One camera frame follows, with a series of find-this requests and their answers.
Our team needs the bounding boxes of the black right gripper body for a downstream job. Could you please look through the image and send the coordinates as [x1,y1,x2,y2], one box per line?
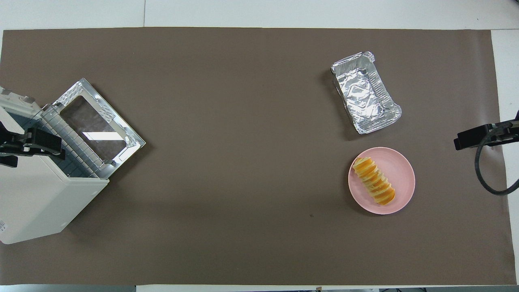
[492,109,519,148]

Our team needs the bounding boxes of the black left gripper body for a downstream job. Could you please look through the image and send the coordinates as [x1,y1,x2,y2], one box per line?
[0,121,29,168]

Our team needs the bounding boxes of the striped yellow bread loaf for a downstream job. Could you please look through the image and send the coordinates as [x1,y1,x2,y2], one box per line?
[352,157,396,205]

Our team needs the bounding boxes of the aluminium foil tray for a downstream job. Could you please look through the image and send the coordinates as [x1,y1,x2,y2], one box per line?
[330,51,402,135]

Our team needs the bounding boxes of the white toaster oven body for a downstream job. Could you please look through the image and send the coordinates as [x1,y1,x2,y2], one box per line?
[0,86,110,245]

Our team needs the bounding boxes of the pink round plate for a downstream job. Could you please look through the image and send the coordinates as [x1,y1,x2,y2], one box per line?
[348,147,416,215]

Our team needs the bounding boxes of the brown paper table mat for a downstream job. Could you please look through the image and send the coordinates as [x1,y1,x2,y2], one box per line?
[0,27,516,286]

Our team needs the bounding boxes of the metal wire oven rack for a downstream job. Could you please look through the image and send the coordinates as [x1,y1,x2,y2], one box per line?
[41,103,103,179]

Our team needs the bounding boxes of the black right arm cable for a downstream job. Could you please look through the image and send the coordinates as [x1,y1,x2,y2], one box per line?
[474,122,519,196]

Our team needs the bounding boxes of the glass oven door metal frame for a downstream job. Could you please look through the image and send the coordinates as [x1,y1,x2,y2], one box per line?
[52,78,146,180]

